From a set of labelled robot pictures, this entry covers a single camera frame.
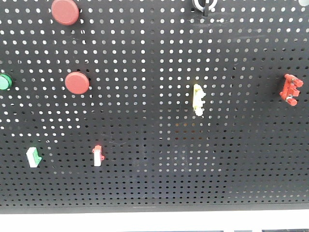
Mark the red toggle switch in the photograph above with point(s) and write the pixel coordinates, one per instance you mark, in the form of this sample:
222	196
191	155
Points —
290	90

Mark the lower red round button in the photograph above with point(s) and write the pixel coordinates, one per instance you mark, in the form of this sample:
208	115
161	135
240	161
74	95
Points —
77	83

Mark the red round button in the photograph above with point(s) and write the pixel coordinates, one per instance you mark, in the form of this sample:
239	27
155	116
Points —
65	12
77	83

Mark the upper red round button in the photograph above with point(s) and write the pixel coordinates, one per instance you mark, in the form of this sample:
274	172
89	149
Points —
65	12

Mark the green round button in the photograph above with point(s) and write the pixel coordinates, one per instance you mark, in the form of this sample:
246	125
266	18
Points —
5	81

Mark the black perforated pegboard panel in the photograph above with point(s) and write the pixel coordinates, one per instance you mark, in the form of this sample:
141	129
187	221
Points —
248	151

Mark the white standing desk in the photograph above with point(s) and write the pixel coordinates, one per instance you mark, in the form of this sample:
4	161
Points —
226	221

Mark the yellow toggle switch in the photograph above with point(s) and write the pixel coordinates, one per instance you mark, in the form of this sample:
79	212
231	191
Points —
198	95

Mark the white red rocker switch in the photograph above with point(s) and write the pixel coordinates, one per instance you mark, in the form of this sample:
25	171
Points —
98	156

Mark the black rotary selector switch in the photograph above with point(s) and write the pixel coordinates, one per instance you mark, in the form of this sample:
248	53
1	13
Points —
206	7

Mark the white green rocker switch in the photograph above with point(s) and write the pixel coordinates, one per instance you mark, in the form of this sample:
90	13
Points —
33	157

